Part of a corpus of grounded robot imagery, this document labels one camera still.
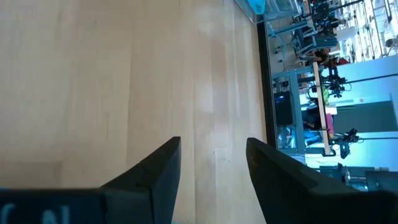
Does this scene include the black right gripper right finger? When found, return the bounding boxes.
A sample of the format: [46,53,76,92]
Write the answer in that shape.
[246,138,398,224]

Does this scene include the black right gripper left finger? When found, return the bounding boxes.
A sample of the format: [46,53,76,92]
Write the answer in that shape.
[0,136,182,224]

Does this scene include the light blue microfiber towel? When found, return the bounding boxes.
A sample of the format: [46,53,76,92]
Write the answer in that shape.
[247,0,267,16]

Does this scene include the wooden table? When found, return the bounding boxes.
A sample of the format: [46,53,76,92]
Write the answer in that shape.
[312,61,333,156]

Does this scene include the grey door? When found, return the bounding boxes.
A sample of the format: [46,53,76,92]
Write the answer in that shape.
[332,100,394,134]

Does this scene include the person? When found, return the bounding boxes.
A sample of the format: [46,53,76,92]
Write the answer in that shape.
[306,48,331,67]

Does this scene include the clear plastic bin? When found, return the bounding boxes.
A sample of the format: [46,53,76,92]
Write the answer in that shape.
[233,0,301,24]

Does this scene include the black metal table frame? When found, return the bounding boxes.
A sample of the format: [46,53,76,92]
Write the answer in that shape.
[256,21,278,149]

